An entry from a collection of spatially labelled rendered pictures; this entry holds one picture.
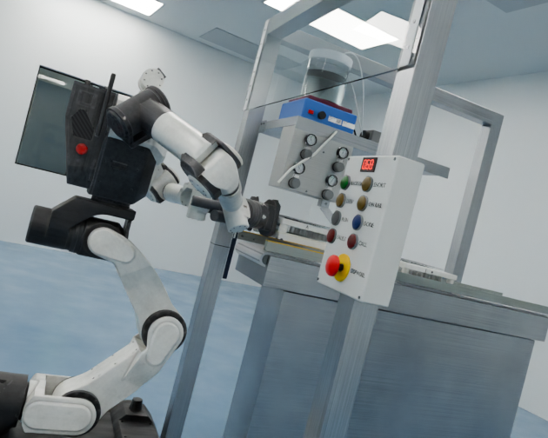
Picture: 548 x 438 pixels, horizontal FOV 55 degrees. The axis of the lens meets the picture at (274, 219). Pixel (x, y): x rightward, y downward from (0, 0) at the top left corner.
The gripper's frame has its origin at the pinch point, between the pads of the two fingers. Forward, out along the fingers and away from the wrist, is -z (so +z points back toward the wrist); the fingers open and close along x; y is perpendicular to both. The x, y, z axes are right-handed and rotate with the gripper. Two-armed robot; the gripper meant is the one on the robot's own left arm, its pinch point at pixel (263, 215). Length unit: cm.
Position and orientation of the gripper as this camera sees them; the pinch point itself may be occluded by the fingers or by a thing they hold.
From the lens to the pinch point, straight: 189.1
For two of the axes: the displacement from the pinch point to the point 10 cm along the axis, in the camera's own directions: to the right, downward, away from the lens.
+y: 2.4, 0.7, -9.7
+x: -2.3, 9.7, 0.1
